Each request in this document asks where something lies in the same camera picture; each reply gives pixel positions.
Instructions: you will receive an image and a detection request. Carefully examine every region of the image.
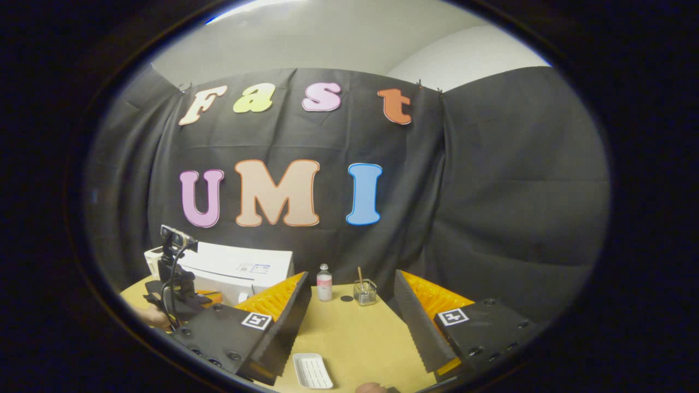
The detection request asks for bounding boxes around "small clear bottle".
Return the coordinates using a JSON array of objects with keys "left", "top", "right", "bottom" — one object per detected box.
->
[{"left": 317, "top": 264, "right": 333, "bottom": 302}]

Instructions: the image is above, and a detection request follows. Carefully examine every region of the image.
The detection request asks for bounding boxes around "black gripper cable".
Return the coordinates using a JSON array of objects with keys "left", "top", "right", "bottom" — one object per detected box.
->
[{"left": 162, "top": 243, "right": 196, "bottom": 329}]

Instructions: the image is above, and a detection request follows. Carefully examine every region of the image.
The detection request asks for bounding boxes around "white toaster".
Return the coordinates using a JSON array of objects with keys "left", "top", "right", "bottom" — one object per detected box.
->
[{"left": 144, "top": 247, "right": 164, "bottom": 276}]

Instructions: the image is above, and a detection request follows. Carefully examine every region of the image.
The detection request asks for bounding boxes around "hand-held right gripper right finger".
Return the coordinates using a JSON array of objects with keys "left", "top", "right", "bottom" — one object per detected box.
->
[{"left": 393, "top": 269, "right": 547, "bottom": 383}]

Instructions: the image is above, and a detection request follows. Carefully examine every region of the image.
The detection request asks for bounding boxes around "white microwave oven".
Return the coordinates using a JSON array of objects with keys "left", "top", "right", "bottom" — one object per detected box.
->
[{"left": 177, "top": 242, "right": 295, "bottom": 306}]

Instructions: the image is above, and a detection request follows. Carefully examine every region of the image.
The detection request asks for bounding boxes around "square glass jar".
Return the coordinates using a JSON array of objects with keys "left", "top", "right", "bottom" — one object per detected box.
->
[{"left": 353, "top": 278, "right": 378, "bottom": 306}]

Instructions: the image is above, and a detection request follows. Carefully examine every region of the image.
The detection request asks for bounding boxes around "white rectangular tray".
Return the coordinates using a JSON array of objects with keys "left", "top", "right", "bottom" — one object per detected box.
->
[{"left": 292, "top": 353, "right": 334, "bottom": 390}]

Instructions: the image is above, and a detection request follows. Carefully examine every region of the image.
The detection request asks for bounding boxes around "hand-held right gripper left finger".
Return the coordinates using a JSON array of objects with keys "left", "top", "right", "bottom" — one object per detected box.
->
[{"left": 169, "top": 271, "right": 313, "bottom": 385}]

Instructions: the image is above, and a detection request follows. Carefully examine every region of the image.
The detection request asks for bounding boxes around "black backdrop cloth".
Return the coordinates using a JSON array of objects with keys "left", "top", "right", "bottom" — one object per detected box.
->
[{"left": 85, "top": 65, "right": 611, "bottom": 323}]

